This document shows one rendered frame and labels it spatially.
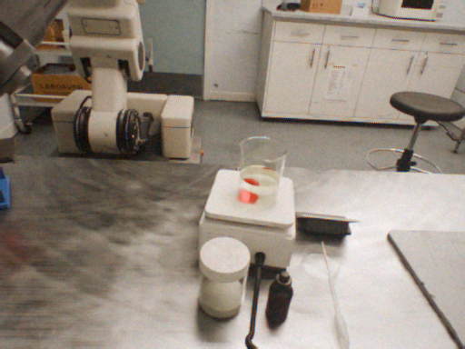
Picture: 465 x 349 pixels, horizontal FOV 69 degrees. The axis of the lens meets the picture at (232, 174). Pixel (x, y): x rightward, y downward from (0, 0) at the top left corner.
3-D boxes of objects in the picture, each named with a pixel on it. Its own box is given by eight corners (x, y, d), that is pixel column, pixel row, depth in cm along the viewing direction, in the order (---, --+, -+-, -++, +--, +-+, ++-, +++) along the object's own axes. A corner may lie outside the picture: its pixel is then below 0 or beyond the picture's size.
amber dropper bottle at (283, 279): (285, 326, 40) (295, 285, 37) (262, 317, 41) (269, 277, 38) (291, 306, 43) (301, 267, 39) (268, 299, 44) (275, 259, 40)
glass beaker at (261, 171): (232, 187, 51) (236, 135, 46) (273, 187, 52) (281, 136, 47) (239, 216, 45) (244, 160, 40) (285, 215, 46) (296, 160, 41)
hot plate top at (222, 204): (218, 173, 55) (218, 168, 55) (291, 183, 54) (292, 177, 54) (202, 217, 45) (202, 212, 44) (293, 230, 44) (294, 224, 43)
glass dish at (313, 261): (331, 254, 52) (333, 243, 51) (345, 281, 47) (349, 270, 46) (296, 254, 51) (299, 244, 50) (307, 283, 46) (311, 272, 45)
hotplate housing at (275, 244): (220, 187, 66) (222, 151, 62) (287, 197, 65) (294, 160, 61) (192, 273, 47) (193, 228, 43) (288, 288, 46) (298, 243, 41)
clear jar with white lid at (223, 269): (253, 306, 42) (261, 261, 38) (212, 328, 39) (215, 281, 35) (228, 274, 47) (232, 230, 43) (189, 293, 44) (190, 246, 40)
